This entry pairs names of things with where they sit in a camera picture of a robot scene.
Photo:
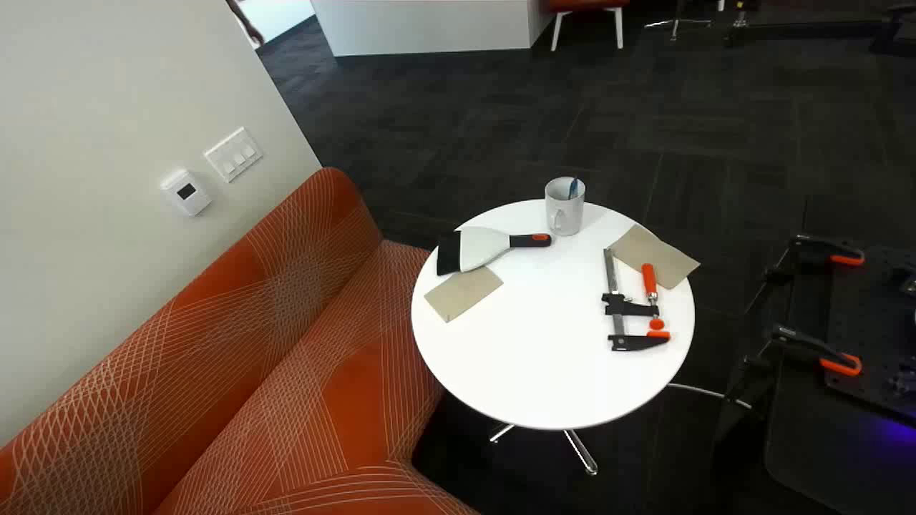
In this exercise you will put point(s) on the dark blue pen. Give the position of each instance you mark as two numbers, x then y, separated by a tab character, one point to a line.
573	190

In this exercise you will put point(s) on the grey mug cup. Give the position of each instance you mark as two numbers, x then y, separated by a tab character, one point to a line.
561	217

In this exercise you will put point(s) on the small tan cardboard sheet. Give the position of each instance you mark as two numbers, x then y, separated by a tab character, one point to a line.
464	293

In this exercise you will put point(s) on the chrome table base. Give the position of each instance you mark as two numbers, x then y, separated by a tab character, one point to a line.
581	453

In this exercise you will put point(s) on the white counter block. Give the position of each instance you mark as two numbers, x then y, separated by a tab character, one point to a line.
431	24

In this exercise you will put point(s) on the orange chair white legs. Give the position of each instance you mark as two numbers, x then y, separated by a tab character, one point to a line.
557	30

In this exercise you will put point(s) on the orange patterned sofa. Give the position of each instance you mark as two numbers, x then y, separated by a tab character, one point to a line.
238	380

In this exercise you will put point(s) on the white light switch plate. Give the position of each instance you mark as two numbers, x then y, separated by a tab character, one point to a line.
234	156

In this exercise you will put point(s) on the white wall thermostat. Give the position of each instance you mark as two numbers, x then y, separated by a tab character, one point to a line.
186	193

